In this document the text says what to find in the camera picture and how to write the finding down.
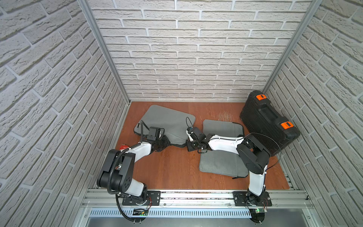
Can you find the grey laptop sleeve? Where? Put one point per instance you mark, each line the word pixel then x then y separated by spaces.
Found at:
pixel 218 161

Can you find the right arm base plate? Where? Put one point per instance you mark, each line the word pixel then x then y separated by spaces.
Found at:
pixel 246 198

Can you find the red handled pliers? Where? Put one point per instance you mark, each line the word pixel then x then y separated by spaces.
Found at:
pixel 123 147

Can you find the black plastic tool case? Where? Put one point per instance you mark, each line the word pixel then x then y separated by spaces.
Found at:
pixel 264 122

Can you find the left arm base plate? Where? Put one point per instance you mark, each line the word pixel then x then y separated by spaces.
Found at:
pixel 150 198

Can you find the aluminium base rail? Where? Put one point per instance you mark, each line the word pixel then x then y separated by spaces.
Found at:
pixel 281 199

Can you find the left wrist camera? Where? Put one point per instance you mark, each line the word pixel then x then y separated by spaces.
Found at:
pixel 155 133

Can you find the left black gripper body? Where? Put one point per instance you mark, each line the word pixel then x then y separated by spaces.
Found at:
pixel 163 142

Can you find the grey zippered laptop bag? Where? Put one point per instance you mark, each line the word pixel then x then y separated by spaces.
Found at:
pixel 174 122

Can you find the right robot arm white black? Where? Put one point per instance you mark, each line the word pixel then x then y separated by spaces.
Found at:
pixel 252 153

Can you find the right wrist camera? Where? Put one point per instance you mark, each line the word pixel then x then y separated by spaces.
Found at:
pixel 194 133

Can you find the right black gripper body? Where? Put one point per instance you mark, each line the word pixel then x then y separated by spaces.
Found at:
pixel 193 145

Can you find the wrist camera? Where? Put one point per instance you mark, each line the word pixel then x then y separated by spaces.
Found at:
pixel 194 133
pixel 155 133

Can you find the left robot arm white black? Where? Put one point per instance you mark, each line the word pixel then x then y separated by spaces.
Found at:
pixel 116 174

